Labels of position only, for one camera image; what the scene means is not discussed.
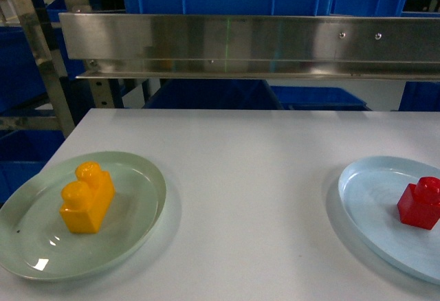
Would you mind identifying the green round plate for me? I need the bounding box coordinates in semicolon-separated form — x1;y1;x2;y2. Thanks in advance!
1;151;166;282

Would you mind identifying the stainless steel shelf rail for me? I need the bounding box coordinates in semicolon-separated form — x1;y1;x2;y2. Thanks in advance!
60;13;439;81

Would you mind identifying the lower left blue bin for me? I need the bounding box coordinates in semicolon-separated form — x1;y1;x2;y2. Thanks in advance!
144;79;283;110

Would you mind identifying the lower right blue bin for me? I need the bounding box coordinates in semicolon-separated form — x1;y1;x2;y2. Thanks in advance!
271;86;370;111

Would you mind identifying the stainless steel rack upright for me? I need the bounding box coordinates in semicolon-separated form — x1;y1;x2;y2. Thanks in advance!
12;0;76;137

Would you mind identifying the red one-stud toy block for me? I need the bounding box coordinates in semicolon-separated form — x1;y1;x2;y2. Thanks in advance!
397;177;439;230

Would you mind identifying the yellow two-stud toy block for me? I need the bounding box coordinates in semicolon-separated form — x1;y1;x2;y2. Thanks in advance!
59;161;116;234

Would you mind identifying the light blue round plate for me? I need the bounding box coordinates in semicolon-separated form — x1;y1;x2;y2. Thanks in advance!
338;156;439;284

